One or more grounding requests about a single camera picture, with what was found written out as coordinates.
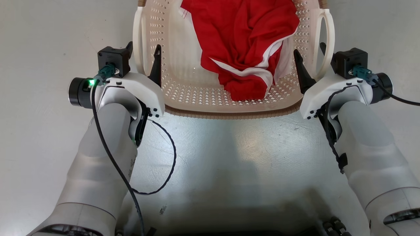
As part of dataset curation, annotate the thin braided left arm cable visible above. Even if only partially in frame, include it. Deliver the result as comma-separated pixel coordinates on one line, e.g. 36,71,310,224
131,119,177,196

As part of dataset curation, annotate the cream plastic laundry basket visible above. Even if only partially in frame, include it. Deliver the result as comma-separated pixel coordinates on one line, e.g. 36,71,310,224
132,0,336,120

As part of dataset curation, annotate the thick black left camera cable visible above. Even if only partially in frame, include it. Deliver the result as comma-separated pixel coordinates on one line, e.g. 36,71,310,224
91,64,146,236

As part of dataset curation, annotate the red and white garment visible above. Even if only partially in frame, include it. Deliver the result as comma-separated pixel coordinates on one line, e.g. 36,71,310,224
171,0,300,102

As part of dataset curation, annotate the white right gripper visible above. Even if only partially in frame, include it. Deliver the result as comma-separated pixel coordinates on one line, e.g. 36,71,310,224
293,42,393,120

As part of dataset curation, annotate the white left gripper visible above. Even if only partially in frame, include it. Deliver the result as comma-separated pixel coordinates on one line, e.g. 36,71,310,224
68,41,165,118

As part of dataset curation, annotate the thick black right camera cable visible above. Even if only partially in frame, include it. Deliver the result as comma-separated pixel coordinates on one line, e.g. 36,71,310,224
351,65,420,107

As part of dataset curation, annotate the thick black camera cable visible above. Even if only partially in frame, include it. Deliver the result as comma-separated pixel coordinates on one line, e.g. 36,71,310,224
351,65,420,107
91,64,146,236

